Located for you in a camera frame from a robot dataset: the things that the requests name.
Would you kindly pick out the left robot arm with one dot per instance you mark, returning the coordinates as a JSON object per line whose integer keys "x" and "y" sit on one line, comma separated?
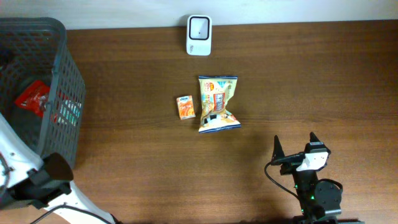
{"x": 36, "y": 168}

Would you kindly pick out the orange tissue pack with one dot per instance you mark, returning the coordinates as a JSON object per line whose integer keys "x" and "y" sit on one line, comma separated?
{"x": 185, "y": 107}

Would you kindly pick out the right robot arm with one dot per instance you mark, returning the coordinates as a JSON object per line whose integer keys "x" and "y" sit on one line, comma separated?
{"x": 319, "y": 199}

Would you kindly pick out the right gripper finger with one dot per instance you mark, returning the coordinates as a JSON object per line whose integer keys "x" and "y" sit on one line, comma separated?
{"x": 313, "y": 138}
{"x": 278, "y": 154}

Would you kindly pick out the white barcode scanner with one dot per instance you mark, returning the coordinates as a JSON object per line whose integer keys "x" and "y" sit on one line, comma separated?
{"x": 199, "y": 35}

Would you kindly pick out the beige snack bag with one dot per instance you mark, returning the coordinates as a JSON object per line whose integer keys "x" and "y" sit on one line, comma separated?
{"x": 215, "y": 92}

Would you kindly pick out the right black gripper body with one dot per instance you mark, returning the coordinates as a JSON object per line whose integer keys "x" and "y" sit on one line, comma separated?
{"x": 292, "y": 158}

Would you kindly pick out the teal tissue pack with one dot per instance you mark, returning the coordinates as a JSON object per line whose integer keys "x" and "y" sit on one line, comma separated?
{"x": 69, "y": 113}

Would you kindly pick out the grey plastic mesh basket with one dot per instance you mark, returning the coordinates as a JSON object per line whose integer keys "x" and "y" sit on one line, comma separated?
{"x": 38, "y": 47}

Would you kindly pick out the red Hacks candy bag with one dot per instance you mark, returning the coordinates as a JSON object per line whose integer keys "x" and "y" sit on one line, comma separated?
{"x": 34, "y": 98}

